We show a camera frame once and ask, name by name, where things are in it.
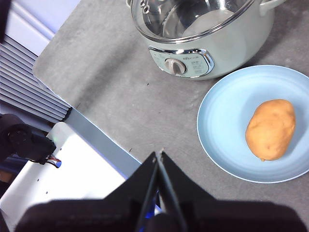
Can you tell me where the pale green electric steamer pot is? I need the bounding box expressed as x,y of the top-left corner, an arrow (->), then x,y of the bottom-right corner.
125,0 -> 287,81

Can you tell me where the blue round plate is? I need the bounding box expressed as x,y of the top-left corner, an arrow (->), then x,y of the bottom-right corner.
197,64 -> 309,184

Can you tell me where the brown potato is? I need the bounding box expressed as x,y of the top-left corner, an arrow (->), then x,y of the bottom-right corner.
245,99 -> 296,162

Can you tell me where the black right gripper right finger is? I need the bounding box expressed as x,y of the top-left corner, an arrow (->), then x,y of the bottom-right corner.
158,151 -> 309,232

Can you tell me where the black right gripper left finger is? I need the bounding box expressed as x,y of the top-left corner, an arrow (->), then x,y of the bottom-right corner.
14,151 -> 159,232

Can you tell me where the red wire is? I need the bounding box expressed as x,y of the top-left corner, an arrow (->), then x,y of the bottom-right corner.
44,156 -> 62,169

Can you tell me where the grey ribbed panel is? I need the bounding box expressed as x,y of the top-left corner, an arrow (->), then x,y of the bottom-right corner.
0,36 -> 71,123

